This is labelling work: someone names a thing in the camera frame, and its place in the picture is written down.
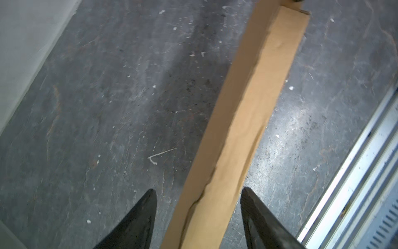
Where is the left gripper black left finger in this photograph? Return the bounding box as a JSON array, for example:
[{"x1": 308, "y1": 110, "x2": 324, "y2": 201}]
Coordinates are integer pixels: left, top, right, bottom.
[{"x1": 95, "y1": 189, "x2": 157, "y2": 249}]

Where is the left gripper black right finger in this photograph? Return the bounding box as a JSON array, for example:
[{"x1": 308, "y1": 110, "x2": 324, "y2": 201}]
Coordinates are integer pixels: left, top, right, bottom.
[{"x1": 240, "y1": 187, "x2": 305, "y2": 249}]

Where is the brown cardboard box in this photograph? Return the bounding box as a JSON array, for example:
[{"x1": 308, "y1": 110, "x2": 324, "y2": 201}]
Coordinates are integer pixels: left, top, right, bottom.
[{"x1": 161, "y1": 1, "x2": 309, "y2": 249}]

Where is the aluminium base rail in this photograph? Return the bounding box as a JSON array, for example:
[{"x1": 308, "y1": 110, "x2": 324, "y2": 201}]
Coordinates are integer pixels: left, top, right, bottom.
[{"x1": 297, "y1": 85, "x2": 398, "y2": 249}]

